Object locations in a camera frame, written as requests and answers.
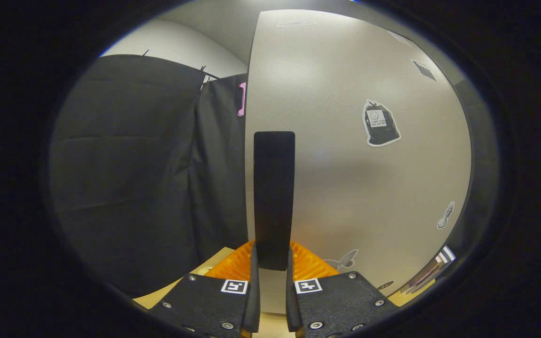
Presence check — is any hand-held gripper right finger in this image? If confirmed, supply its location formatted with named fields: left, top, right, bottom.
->
left=286, top=240, right=400, bottom=338

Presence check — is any beige cabinet door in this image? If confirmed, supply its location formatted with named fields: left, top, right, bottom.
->
left=245, top=8, right=473, bottom=315

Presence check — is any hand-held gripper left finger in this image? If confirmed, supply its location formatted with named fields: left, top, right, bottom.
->
left=148, top=242, right=261, bottom=338

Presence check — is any blue book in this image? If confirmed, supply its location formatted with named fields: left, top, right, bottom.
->
left=435, top=245, right=456, bottom=266

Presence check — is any black backdrop cloth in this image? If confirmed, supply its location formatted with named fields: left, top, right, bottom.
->
left=49, top=54, right=250, bottom=299

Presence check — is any dark grey cabinet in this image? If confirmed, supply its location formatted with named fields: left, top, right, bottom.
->
left=433, top=56, right=487, bottom=263

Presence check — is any white book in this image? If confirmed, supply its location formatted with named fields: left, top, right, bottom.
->
left=421, top=256, right=447, bottom=278

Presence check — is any black door handle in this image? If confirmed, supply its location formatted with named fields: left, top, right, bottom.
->
left=253, top=131, right=296, bottom=271

